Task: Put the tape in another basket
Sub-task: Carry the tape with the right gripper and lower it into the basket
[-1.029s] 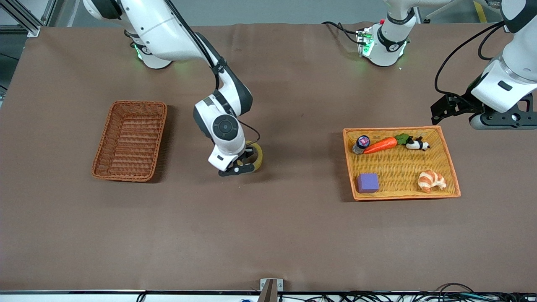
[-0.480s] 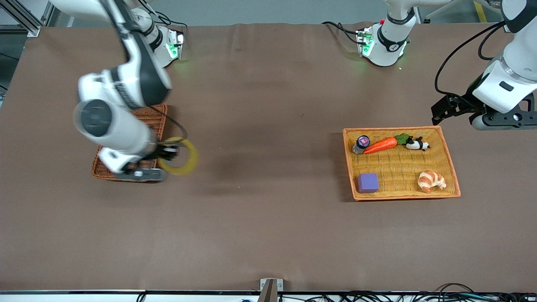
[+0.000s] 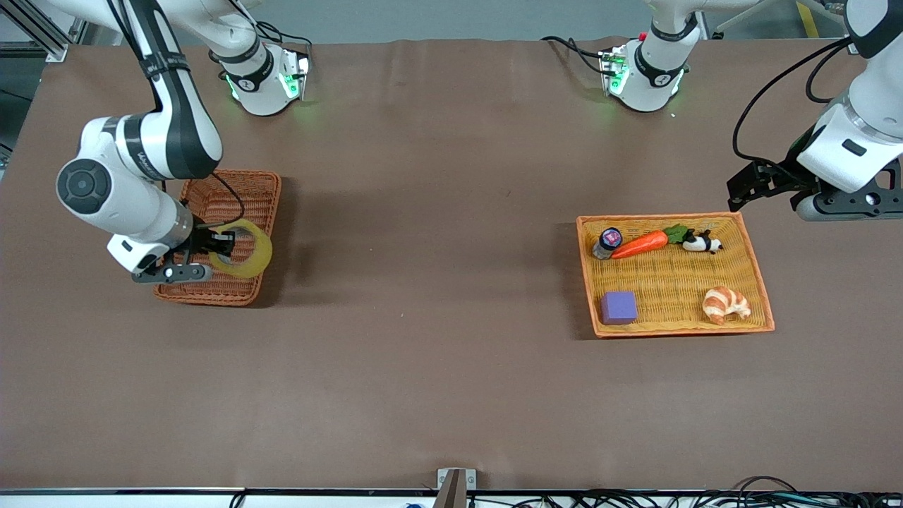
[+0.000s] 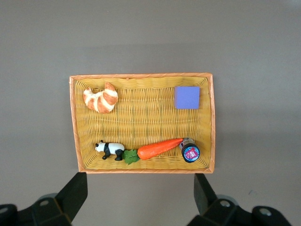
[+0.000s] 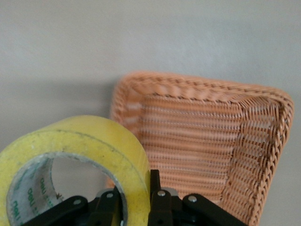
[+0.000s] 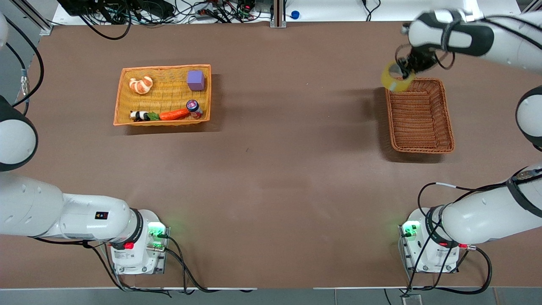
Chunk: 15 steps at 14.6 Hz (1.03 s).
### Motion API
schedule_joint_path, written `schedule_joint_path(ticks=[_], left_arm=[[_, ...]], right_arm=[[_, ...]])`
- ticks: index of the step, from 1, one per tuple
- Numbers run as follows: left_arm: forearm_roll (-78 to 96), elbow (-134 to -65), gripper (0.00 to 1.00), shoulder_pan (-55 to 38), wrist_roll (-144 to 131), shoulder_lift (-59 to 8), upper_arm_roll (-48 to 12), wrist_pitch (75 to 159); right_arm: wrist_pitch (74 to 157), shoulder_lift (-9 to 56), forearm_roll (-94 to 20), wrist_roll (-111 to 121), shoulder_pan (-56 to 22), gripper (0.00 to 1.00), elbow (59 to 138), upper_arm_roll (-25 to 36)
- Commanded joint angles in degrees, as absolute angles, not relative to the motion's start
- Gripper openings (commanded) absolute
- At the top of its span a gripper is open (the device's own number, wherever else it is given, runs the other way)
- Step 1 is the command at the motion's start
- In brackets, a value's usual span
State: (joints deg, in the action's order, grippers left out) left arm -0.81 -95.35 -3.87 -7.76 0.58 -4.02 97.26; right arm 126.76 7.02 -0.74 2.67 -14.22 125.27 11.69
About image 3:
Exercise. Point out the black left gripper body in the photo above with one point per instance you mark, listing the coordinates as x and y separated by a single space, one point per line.
782 178

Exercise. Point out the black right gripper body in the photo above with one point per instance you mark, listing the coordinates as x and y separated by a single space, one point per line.
202 242

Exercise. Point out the yellowish clear tape roll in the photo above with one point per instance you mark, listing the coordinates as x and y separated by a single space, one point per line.
261 247

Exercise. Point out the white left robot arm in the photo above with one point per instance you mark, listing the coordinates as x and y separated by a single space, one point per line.
861 141

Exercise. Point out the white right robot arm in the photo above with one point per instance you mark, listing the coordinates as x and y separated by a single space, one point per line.
169 134

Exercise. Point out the brown wicker basket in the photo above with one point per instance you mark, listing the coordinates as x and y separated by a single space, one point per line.
240 194

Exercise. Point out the orange rimmed yellow wicker basket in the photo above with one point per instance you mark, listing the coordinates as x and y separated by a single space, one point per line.
670 282

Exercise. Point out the toy panda figure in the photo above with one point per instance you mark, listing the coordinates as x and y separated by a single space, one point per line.
698 243

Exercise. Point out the orange toy carrot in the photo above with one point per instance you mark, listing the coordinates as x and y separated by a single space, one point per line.
638 245

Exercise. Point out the toy croissant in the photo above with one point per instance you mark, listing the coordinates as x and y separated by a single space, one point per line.
723 305

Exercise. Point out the small bottle with colourful cap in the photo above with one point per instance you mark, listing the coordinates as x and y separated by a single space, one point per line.
608 240

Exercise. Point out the purple foam block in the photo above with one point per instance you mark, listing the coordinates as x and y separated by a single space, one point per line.
619 308

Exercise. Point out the aluminium profile frame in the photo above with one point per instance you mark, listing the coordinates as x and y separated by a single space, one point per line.
42 35

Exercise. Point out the grey aluminium bracket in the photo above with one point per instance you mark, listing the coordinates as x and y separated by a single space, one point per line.
455 490

